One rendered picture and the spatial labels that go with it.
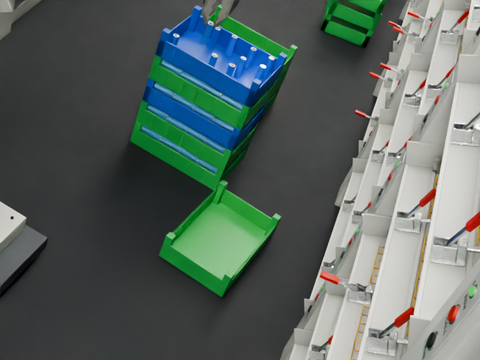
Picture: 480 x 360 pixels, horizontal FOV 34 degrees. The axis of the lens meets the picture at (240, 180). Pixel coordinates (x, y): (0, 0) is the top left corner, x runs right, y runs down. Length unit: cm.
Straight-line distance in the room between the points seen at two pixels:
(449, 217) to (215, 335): 102
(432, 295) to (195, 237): 127
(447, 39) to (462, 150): 74
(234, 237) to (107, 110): 59
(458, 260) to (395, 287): 24
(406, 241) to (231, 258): 92
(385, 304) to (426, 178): 33
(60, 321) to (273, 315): 54
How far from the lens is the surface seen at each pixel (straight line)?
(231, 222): 221
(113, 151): 230
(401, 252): 125
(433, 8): 251
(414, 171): 143
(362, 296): 140
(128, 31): 281
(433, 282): 94
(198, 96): 214
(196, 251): 209
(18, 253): 190
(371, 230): 155
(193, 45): 224
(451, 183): 110
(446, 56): 182
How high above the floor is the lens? 151
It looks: 40 degrees down
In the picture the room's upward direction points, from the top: 24 degrees clockwise
